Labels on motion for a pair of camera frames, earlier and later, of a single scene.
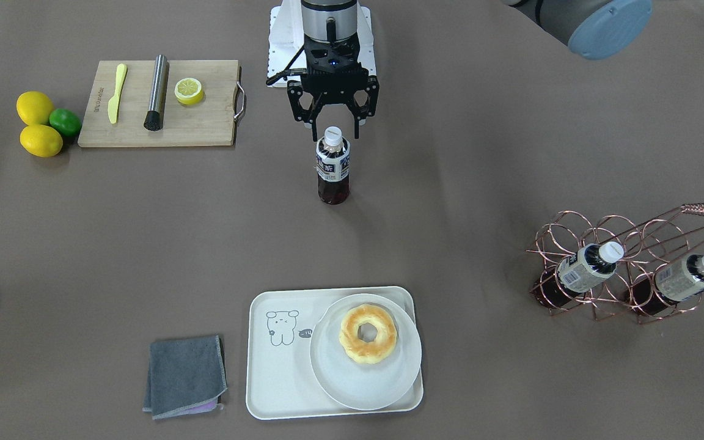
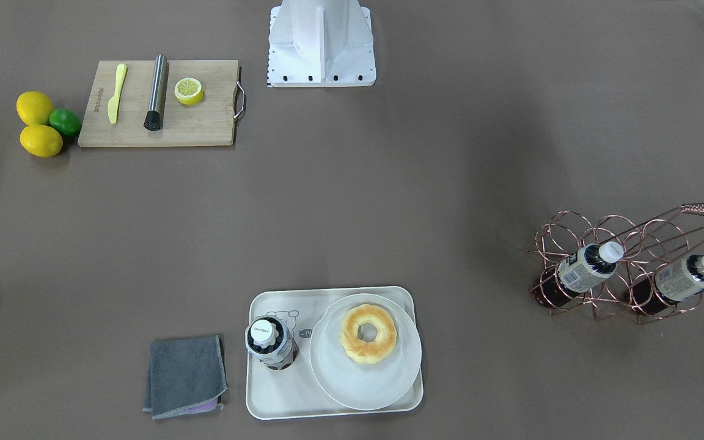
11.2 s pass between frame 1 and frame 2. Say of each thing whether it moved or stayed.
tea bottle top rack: moved
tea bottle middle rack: stayed
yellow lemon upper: stayed
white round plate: stayed
